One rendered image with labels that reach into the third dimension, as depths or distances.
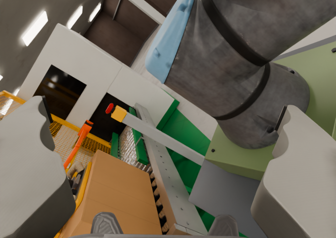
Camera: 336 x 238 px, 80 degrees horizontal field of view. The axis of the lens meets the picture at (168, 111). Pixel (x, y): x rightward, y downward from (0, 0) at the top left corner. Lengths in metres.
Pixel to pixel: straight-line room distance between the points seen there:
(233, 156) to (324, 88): 0.21
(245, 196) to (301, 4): 0.39
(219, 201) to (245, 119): 0.26
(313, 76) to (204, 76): 0.22
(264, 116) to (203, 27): 0.18
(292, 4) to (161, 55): 0.17
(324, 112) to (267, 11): 0.20
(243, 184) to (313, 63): 0.30
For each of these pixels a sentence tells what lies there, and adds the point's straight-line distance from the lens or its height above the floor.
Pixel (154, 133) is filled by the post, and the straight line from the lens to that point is 1.30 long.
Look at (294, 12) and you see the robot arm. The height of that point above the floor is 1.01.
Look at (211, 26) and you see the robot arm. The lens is 0.30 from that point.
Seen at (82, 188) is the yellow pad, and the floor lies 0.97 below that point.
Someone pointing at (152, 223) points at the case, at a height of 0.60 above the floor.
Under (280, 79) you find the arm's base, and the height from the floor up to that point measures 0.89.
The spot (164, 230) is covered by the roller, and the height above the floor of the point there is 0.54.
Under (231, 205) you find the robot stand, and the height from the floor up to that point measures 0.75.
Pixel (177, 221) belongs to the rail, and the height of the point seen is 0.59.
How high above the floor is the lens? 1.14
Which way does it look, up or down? 19 degrees down
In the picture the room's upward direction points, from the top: 58 degrees counter-clockwise
